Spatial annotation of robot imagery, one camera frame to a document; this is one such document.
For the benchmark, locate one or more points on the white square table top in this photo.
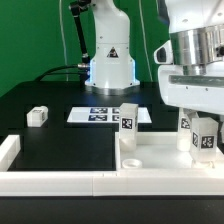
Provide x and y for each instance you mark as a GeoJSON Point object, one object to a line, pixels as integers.
{"type": "Point", "coordinates": [157, 150]}

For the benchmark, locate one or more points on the AprilTag marker sheet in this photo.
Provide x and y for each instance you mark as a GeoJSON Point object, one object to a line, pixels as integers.
{"type": "Point", "coordinates": [106, 114]}

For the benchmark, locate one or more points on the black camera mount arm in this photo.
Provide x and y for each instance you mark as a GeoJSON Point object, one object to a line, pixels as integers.
{"type": "Point", "coordinates": [76, 8]}

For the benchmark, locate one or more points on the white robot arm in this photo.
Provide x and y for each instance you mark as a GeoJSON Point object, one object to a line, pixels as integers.
{"type": "Point", "coordinates": [188, 47]}

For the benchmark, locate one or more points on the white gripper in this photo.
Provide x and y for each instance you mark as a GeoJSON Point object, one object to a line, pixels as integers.
{"type": "Point", "coordinates": [199, 93]}

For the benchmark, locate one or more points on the white U-shaped obstacle fence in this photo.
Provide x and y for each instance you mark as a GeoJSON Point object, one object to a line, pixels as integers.
{"type": "Point", "coordinates": [120, 182]}

